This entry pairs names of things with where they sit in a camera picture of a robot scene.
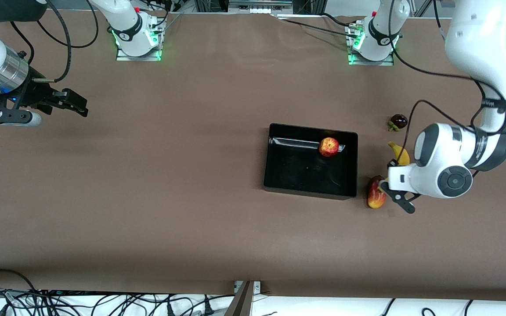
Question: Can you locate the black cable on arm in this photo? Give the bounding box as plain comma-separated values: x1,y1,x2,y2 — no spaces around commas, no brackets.
387,0,506,134
9,0,100,84

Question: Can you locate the aluminium frame profile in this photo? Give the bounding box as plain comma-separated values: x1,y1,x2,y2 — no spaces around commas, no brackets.
229,0,294,14

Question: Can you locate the black cable to left gripper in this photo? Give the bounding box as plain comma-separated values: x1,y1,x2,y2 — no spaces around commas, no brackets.
396,100,477,166

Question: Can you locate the black cable across table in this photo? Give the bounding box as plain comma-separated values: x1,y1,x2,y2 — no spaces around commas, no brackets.
275,12,359,39

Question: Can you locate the red yellow mango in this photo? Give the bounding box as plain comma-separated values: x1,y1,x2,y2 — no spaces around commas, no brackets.
367,176,387,209

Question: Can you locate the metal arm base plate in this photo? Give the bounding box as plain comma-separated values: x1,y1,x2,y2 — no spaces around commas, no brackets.
347,22,395,66
116,17,163,61

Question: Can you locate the red yellow apple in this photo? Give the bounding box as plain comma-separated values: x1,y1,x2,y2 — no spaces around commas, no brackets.
318,137,340,157

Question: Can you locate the black rectangular plastic box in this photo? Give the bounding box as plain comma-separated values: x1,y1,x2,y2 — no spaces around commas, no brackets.
264,123,358,201

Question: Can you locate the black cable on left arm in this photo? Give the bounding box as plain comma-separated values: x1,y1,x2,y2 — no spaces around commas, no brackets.
387,0,506,134

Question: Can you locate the yellow banana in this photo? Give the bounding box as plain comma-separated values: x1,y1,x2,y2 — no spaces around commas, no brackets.
388,141,410,166

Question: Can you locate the metal table edge bracket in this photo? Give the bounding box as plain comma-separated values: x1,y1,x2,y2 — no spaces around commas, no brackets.
224,280,262,316

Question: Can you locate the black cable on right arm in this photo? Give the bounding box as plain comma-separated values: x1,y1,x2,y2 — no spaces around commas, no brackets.
9,0,100,84

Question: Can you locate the dark purple mangosteen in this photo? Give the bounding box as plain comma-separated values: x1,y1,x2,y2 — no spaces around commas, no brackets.
388,114,408,132

